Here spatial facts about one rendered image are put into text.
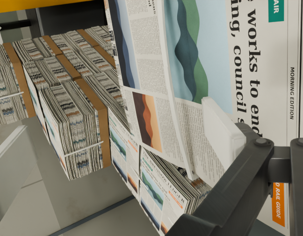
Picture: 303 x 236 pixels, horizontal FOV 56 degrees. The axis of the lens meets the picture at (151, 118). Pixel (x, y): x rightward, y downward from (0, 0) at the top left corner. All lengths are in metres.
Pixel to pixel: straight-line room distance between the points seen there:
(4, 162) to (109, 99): 1.15
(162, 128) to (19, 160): 0.25
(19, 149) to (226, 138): 0.13
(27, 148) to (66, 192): 3.24
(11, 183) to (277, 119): 0.20
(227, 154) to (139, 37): 0.27
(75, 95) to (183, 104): 1.04
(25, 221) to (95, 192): 0.78
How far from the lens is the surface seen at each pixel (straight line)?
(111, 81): 1.46
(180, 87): 0.35
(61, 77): 1.51
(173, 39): 0.34
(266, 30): 0.24
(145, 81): 0.42
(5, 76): 1.75
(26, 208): 3.46
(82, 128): 1.27
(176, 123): 0.36
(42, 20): 2.39
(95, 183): 3.50
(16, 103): 1.84
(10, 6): 2.17
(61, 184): 3.46
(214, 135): 0.19
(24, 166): 0.21
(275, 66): 0.24
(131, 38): 0.43
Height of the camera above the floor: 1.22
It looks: 25 degrees down
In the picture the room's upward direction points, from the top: 110 degrees counter-clockwise
